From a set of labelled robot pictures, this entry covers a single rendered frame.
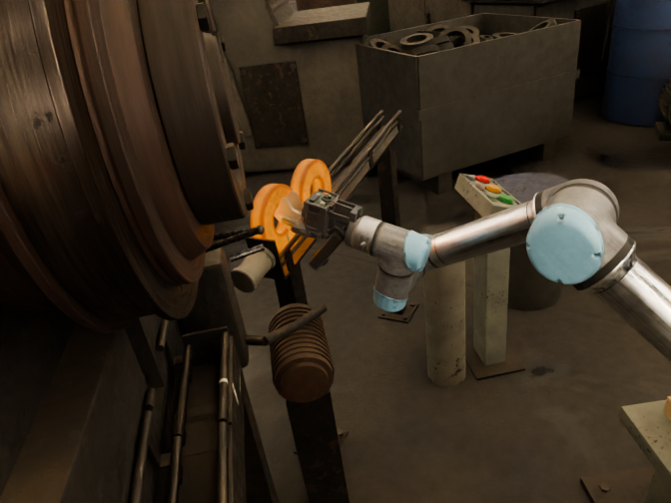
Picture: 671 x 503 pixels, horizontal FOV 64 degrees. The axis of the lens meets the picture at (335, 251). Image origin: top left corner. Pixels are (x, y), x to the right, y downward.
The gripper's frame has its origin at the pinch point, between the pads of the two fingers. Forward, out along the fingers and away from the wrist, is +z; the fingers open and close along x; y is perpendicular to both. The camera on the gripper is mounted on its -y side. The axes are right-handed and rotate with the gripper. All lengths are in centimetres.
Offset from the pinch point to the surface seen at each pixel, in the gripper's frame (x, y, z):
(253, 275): 16.3, -5.5, -4.9
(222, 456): 57, 3, -26
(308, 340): 15.7, -17.4, -18.3
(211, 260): 29.8, 6.8, -4.8
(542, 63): -220, -8, -33
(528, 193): -87, -19, -49
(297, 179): -10.1, 3.6, 0.1
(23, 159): 67, 45, -18
